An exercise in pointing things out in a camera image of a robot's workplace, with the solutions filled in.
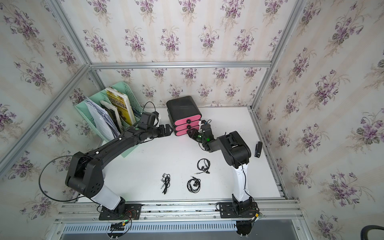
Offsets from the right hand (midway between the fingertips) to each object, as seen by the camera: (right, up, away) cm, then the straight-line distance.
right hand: (189, 132), depth 101 cm
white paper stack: (-46, +5, -20) cm, 50 cm away
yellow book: (-42, +18, -8) cm, 47 cm away
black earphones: (+9, -19, -11) cm, 24 cm away
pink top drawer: (-1, +8, -8) cm, 12 cm away
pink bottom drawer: (-5, 0, -2) cm, 6 cm away
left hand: (-12, +2, -13) cm, 18 cm away
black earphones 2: (+3, -28, -19) cm, 34 cm away
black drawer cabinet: (-4, +12, -7) cm, 14 cm away
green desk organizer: (-64, +16, -13) cm, 67 cm away
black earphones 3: (-13, -26, -17) cm, 34 cm away
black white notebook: (-47, +12, -9) cm, 49 cm away
